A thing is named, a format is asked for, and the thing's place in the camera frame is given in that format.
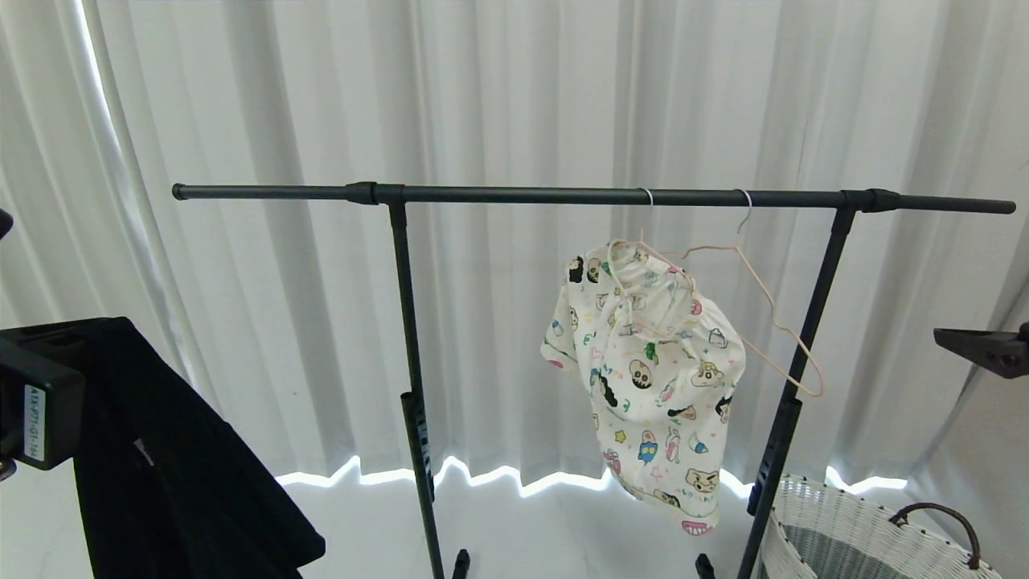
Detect black garment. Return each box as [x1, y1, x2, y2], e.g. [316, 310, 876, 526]
[16, 318, 326, 579]

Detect white curtain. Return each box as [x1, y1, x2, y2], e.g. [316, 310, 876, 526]
[0, 0, 1029, 498]

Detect black clothes rack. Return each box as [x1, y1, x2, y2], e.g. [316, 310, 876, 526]
[171, 182, 1017, 579]

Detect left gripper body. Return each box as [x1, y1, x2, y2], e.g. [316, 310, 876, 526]
[0, 334, 85, 471]

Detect pink clothes hanger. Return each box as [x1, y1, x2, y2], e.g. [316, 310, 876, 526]
[683, 190, 825, 399]
[607, 188, 697, 339]

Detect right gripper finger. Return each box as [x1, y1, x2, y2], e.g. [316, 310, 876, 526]
[934, 326, 1029, 379]

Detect cream printed shorts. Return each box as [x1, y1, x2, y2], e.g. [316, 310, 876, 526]
[540, 240, 747, 537]

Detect white laundry basket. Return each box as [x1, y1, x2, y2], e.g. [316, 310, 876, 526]
[756, 476, 1004, 579]

